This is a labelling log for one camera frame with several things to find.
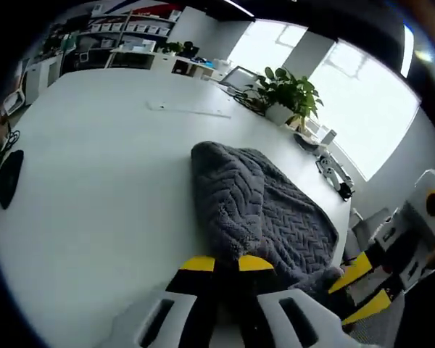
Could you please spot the grey plush towel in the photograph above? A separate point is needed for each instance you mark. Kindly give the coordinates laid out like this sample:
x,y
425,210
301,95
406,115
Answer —
x,y
261,210

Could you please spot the black round device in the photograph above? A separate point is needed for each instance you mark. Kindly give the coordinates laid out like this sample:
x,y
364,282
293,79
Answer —
x,y
346,191

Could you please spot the white handheld controller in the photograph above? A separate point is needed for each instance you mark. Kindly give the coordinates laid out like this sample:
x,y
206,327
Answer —
x,y
342,179
328,167

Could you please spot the white headset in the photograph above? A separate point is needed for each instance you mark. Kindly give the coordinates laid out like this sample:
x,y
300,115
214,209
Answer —
x,y
310,142

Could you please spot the large green potted plant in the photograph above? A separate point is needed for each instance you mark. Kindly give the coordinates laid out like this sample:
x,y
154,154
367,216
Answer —
x,y
286,90

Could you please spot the black round pad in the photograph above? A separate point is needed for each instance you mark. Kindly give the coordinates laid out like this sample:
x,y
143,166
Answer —
x,y
10,179

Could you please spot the white trestle desk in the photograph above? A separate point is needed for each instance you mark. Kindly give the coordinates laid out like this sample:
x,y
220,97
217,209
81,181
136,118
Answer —
x,y
130,54

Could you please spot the small green potted plant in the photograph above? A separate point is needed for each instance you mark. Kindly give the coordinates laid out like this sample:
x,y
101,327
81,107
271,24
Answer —
x,y
173,48

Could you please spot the shelf with white bins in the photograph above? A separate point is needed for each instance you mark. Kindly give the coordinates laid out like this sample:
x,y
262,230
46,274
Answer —
x,y
134,23

